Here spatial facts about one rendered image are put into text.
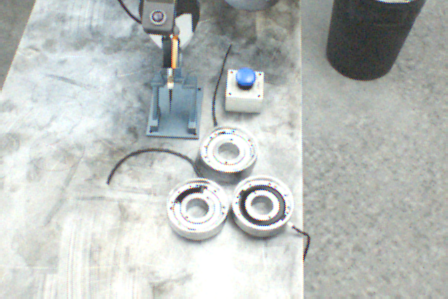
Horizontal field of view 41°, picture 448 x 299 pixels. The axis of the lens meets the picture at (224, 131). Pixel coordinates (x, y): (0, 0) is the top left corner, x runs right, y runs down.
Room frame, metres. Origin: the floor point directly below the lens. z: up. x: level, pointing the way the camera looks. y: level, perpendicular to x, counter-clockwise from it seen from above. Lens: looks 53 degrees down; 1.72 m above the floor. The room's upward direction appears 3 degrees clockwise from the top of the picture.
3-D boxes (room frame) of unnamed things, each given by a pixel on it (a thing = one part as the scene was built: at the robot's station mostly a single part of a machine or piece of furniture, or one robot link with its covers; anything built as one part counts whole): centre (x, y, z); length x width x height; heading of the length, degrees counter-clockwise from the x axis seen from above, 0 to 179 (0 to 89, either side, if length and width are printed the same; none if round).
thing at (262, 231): (0.51, -0.07, 0.82); 0.10 x 0.10 x 0.04
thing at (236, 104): (0.77, -0.04, 0.82); 0.08 x 0.07 x 0.05; 179
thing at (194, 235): (0.50, 0.04, 0.82); 0.10 x 0.10 x 0.04
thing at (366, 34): (1.69, -0.52, 0.21); 0.34 x 0.34 x 0.43
